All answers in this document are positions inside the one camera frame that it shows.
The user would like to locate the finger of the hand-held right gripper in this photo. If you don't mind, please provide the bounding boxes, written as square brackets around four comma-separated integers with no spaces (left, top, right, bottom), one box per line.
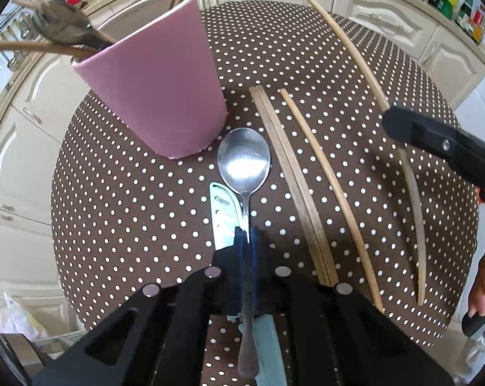
[382,105,485,210]

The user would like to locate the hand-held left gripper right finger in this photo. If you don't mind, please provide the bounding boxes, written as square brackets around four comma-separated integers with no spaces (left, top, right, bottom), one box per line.
[251,227,455,386]

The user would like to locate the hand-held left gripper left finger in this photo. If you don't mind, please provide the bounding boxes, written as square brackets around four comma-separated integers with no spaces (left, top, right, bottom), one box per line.
[33,227,246,386]

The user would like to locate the silver spoon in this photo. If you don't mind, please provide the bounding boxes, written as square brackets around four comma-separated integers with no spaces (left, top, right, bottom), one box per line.
[217,127,272,379]

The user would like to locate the pink cup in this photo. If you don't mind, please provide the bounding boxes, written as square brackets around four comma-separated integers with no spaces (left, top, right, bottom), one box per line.
[71,0,229,160]

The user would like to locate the black-handled spoon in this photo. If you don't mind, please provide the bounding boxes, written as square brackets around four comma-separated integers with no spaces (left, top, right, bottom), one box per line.
[35,2,117,51]

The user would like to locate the brown polka dot tablecloth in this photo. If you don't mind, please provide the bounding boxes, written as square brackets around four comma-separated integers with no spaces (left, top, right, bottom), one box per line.
[50,1,480,386]

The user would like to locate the red label bottle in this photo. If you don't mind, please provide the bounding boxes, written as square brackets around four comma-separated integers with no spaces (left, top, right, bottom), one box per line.
[469,4,485,46]

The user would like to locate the dark sauce bottle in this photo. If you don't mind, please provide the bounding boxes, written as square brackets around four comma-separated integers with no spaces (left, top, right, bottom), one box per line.
[455,0,475,30]

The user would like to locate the white plastic bag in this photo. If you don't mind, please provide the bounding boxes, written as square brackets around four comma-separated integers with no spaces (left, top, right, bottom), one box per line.
[0,293,50,341]

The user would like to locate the cream base cabinets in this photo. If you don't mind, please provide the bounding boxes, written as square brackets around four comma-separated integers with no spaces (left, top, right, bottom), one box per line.
[0,0,485,330]

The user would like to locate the knife with pale blue handle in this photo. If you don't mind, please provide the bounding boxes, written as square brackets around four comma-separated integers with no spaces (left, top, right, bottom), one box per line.
[209,182,287,386]

